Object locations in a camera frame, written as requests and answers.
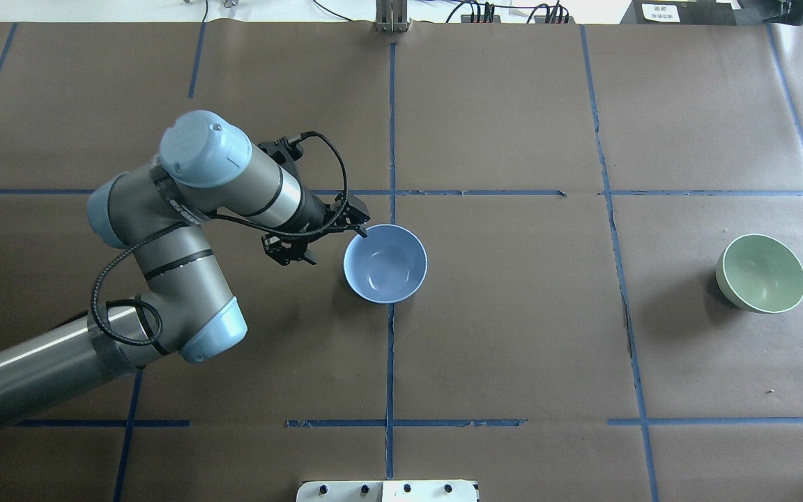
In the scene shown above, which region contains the black power strip with plugs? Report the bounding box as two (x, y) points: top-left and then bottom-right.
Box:
(445, 1), (576, 24)

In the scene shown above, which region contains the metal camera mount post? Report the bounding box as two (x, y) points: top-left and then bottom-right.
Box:
(375, 0), (411, 33)

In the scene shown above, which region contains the black braided cable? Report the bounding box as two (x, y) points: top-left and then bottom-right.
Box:
(90, 131), (349, 347)

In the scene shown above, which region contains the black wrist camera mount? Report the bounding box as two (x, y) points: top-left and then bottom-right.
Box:
(256, 137), (304, 185)

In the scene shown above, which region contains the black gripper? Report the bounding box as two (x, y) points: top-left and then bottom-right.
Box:
(261, 188), (371, 266)

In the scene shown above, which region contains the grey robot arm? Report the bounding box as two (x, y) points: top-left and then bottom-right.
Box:
(0, 110), (371, 429)

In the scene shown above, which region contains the green bowl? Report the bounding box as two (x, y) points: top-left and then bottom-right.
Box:
(714, 233), (803, 314)

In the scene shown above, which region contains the white plate with black knobs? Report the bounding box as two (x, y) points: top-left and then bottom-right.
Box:
(296, 479), (480, 501)

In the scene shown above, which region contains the blue bowl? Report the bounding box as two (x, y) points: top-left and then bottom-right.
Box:
(343, 225), (428, 304)

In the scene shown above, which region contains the brown paper table cover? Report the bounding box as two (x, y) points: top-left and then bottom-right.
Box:
(0, 20), (803, 501)

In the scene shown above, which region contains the black box with white label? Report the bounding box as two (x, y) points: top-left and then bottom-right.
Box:
(619, 1), (737, 26)

